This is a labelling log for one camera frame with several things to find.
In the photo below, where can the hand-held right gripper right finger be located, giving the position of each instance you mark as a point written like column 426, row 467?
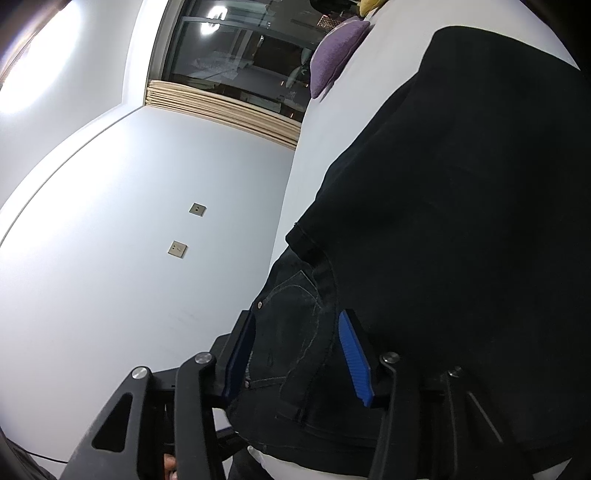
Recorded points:
column 355, row 360

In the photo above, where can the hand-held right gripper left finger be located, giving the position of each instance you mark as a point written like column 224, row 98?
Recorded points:
column 238, row 360

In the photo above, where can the black pants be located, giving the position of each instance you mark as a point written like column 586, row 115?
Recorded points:
column 461, row 184

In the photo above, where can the beige curtain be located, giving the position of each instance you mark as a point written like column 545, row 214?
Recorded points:
column 221, row 113

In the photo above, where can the white bed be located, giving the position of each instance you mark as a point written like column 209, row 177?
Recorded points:
column 369, row 92

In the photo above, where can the purple pillow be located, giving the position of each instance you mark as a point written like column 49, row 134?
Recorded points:
column 334, row 55

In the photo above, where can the yellow pillow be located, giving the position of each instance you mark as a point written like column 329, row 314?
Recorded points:
column 371, row 5

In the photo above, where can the grey wall socket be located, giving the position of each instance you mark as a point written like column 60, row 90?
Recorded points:
column 177, row 249
column 197, row 209

